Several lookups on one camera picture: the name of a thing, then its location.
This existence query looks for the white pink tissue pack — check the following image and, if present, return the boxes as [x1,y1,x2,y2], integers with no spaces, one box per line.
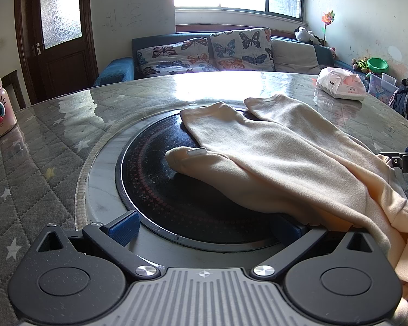
[316,67,366,101]

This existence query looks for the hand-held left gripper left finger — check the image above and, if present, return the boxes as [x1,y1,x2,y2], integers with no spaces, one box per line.
[37,211,159,279]

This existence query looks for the cream pants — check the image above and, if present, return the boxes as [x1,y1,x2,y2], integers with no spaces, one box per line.
[165,93,408,326]

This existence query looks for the green plastic basin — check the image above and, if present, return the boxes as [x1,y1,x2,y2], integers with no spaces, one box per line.
[366,57,389,73]

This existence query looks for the butterfly print cushion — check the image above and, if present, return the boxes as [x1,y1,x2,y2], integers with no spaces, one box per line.
[136,37,220,79]
[210,27,273,72]

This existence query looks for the blue sofa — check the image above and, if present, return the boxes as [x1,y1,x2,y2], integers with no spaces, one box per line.
[92,27,371,87]

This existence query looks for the dark wooden chair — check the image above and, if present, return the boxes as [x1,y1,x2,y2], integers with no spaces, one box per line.
[2,70,31,109]

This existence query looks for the black round induction cooktop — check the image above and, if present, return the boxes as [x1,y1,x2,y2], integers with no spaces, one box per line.
[116,109,293,248]

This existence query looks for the pink cartoon face bottle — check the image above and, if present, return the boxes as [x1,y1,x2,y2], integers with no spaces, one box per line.
[0,71,17,140]

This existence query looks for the panda plush toy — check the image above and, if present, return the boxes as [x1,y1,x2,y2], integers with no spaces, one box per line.
[294,26,322,45]

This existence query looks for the clear plastic storage box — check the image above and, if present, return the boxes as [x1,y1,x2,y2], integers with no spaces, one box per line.
[367,72,397,104]

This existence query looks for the grey cushion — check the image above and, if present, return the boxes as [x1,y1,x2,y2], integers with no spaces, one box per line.
[270,38,322,75]

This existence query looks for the colourful pinwheel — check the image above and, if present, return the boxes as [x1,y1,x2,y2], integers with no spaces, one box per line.
[320,11,337,46]

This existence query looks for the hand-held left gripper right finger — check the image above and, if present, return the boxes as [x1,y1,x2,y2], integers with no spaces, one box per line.
[250,215,376,281]

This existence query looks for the brown door with frosted glass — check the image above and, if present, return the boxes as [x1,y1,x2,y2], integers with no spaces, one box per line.
[14,0,99,106]

